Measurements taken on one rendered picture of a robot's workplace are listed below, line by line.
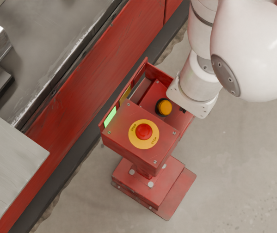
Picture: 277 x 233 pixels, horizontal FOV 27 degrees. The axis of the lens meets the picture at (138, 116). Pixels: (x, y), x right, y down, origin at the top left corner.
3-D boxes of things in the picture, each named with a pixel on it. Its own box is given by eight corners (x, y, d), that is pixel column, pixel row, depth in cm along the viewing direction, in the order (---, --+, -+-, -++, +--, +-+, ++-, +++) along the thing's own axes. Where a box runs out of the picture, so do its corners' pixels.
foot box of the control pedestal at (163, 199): (168, 222, 207) (169, 218, 195) (110, 184, 211) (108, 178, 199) (197, 175, 212) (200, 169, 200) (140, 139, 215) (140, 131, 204)
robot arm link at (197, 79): (201, 48, 115) (170, 80, 113) (214, 22, 102) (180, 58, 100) (233, 76, 114) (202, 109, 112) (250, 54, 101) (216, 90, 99)
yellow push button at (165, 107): (162, 117, 145) (167, 118, 143) (152, 108, 144) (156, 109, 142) (170, 105, 146) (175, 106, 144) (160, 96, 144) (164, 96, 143)
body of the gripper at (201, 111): (167, 84, 115) (161, 99, 126) (210, 112, 114) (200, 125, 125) (187, 54, 116) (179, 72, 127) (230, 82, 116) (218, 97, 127)
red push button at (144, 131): (146, 146, 135) (146, 142, 132) (132, 137, 136) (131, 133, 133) (155, 132, 136) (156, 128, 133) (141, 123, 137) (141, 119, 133)
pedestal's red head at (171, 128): (155, 178, 145) (157, 163, 128) (102, 144, 147) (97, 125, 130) (197, 113, 149) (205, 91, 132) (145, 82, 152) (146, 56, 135)
